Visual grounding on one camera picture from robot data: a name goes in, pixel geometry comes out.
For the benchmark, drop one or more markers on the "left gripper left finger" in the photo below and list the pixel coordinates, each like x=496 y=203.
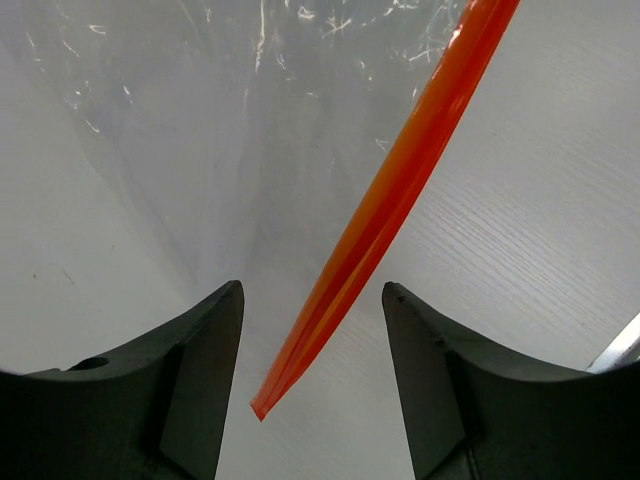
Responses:
x=152 y=408

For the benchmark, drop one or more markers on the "clear orange zip top bag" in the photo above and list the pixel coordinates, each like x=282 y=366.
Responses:
x=176 y=145

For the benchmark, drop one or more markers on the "aluminium mounting rail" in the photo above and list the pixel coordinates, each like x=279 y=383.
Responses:
x=623 y=350

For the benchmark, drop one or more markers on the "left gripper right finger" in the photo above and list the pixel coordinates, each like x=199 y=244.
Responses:
x=476 y=409

